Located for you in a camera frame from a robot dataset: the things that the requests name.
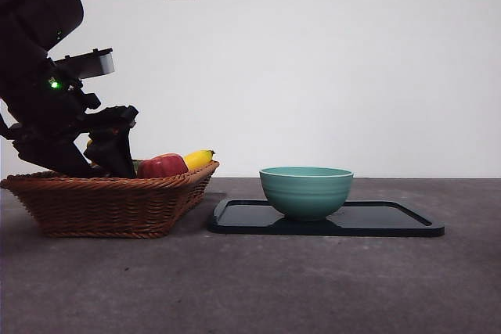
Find teal ceramic bowl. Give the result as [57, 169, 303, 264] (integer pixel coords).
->
[259, 166, 355, 222]

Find red ribbed pepper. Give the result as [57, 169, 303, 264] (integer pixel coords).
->
[136, 153, 189, 179]

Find brown wicker basket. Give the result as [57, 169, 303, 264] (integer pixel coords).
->
[0, 159, 220, 239]

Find yellow banana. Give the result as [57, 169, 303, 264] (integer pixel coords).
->
[85, 138, 217, 173]

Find black rectangular tray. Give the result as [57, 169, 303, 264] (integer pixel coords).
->
[206, 198, 446, 238]

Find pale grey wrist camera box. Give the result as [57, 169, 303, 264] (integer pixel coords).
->
[53, 47, 117, 79]

